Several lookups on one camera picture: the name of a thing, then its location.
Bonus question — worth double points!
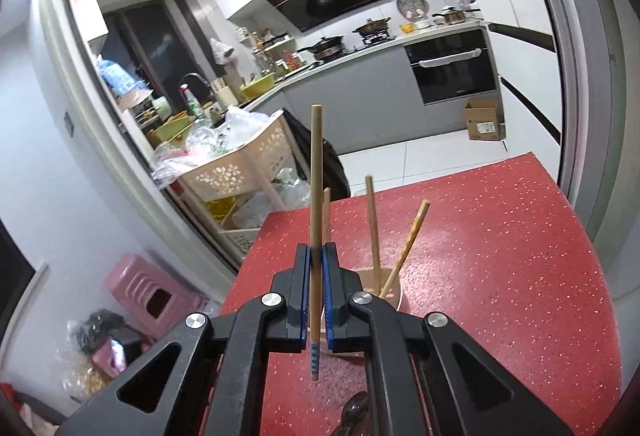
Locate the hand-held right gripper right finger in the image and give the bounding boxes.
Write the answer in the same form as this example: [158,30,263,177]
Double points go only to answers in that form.
[322,242,574,436]

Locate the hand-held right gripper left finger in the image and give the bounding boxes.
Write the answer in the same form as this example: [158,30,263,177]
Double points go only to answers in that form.
[55,243,314,436]

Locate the beige plastic utensil holder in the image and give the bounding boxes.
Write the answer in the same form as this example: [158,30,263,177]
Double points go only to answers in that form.
[306,266,407,360]

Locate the blue patterned wooden chopstick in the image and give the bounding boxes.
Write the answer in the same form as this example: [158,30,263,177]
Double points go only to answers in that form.
[308,104,324,382]

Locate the black handled metal spoon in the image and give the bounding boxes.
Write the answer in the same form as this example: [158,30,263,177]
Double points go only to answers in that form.
[334,391,374,436]

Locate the dark hanging jacket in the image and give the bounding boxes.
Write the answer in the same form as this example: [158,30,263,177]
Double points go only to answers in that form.
[284,108,351,200]

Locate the beige plastic trolley rack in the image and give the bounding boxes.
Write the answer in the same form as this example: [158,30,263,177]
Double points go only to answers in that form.
[170,111,312,263]

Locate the pink plastic stool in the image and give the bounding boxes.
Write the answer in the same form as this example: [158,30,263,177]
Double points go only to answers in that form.
[103,253,209,342]

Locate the heap of clear plastic bags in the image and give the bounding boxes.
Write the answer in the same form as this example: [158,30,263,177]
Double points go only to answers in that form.
[149,106,272,189]

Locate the black bag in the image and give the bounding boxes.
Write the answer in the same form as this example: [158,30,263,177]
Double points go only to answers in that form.
[77,309,147,358]

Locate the grey kitchen counter cabinet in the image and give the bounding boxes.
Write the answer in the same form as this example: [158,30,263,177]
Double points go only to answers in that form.
[240,19,507,158]

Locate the yellow-green basin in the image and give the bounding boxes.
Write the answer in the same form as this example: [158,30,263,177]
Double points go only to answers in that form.
[238,72,277,100]

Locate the dish soap bottle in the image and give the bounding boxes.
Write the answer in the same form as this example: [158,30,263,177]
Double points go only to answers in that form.
[180,85,205,119]

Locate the cardboard box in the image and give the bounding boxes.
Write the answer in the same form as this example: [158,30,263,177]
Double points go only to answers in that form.
[462,97,506,142]

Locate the black kitchen faucet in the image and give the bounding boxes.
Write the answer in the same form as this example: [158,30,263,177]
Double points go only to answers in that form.
[178,72,214,108]

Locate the black wok with lid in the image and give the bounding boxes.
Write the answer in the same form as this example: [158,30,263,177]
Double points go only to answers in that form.
[297,34,347,60]

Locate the black built-in oven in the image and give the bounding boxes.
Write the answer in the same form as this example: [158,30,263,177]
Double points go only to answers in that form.
[402,28,501,106]

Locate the hanging plastic bag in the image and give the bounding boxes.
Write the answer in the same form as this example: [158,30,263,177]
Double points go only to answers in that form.
[208,37,235,66]

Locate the dark cooking pot with lid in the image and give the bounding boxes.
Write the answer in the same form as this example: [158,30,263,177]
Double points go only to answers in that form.
[352,17,392,39]

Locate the round metal steamer plate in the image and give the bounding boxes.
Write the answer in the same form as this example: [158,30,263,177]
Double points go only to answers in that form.
[397,0,429,18]

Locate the small steel saucepan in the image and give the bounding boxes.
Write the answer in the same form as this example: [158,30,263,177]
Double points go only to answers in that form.
[432,7,469,25]

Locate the white refrigerator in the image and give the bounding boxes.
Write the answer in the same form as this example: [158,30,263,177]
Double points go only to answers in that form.
[477,0,563,149]

